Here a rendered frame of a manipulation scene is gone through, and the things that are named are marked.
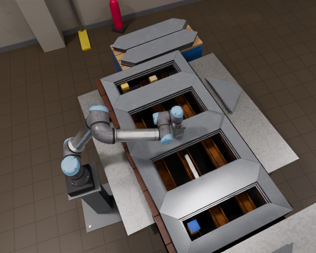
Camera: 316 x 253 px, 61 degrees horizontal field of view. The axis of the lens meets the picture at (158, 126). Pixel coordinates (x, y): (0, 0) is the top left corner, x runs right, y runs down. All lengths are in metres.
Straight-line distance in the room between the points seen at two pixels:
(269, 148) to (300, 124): 1.20
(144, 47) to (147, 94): 0.55
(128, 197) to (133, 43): 1.40
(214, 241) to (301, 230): 0.47
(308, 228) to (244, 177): 0.46
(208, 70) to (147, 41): 0.63
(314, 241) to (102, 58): 3.12
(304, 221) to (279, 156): 0.60
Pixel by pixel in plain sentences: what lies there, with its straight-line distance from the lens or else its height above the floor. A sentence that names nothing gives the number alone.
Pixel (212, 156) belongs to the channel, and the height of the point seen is 0.68.
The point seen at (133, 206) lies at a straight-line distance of 1.98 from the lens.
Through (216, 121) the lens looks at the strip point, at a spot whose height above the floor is 0.86.
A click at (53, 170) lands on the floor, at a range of 3.06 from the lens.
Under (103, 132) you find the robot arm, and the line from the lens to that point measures 1.55.
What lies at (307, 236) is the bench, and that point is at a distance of 1.67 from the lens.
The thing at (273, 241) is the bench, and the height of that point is 1.05.
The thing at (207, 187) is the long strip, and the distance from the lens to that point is 1.81.
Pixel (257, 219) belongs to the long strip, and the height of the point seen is 0.86.
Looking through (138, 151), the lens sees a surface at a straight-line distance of 1.92.
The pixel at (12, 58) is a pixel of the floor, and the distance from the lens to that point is 4.38.
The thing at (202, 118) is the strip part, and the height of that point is 0.86.
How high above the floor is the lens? 2.57
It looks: 58 degrees down
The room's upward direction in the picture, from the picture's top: 8 degrees counter-clockwise
